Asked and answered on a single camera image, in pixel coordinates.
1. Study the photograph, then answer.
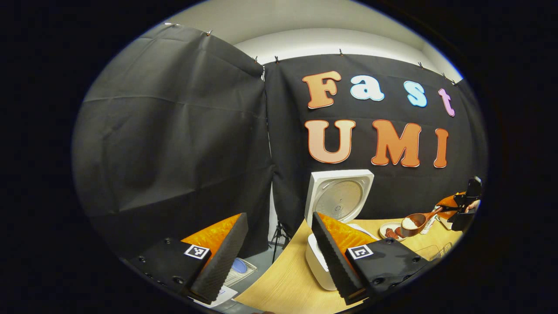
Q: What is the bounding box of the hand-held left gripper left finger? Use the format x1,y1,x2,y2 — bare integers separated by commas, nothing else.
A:
126,212,249,305

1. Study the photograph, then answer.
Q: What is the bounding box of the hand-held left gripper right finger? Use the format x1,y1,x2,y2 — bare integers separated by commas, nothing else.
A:
311,212,432,306

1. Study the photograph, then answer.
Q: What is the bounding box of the brown wooden spoon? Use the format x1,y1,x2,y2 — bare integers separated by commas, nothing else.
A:
400,207,444,238

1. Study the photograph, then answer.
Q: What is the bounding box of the clear chopstick holder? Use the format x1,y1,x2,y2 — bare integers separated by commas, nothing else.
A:
414,242,453,262

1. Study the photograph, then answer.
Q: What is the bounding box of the white rice cooker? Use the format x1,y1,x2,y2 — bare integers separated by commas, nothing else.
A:
304,169,374,291

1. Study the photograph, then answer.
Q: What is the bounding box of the white blue floor device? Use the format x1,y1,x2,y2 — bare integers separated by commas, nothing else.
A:
225,257,258,287

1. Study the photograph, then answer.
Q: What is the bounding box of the white paper sheet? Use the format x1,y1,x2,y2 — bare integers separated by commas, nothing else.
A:
194,286,238,308

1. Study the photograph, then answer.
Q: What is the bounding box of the black tripod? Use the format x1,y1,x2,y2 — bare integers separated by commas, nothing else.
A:
271,220,290,264

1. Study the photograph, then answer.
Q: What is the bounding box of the white round plate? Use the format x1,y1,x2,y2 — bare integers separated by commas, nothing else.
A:
379,222,408,242

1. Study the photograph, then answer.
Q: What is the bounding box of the black backdrop cloth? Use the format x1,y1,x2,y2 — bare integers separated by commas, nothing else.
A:
72,23,489,260

